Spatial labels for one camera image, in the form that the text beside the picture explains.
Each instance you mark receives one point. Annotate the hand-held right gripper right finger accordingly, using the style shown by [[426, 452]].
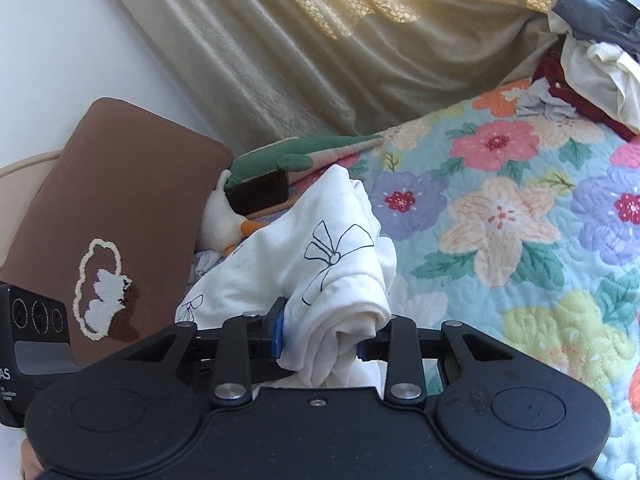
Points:
[[400, 350]]

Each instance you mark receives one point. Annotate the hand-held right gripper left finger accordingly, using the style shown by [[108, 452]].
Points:
[[277, 332]]

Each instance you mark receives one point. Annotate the white bow-print garment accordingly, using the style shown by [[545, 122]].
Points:
[[325, 220]]

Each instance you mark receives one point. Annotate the pile of clothes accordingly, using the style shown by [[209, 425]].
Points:
[[605, 70]]

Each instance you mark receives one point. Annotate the person's left hand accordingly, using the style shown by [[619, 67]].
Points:
[[32, 462]]

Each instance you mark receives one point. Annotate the crumpled white cloth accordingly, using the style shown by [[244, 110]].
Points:
[[205, 262]]

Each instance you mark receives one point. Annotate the white goose plush toy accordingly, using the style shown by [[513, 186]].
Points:
[[217, 217]]

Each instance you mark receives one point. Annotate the floral quilt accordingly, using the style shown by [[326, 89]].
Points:
[[525, 260]]

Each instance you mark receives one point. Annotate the beige headboard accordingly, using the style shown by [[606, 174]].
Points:
[[25, 165]]

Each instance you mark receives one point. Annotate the green plush toy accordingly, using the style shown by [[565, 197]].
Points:
[[295, 152]]

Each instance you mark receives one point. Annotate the brown pillow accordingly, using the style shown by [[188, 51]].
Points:
[[125, 185]]

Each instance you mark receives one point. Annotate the beige patterned curtain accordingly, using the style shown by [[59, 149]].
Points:
[[300, 60]]

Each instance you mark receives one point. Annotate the light grey garment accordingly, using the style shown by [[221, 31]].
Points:
[[547, 102]]

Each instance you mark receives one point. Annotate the dark red garment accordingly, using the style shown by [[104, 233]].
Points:
[[575, 100]]

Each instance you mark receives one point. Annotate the dark grey garment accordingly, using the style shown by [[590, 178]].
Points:
[[600, 15]]

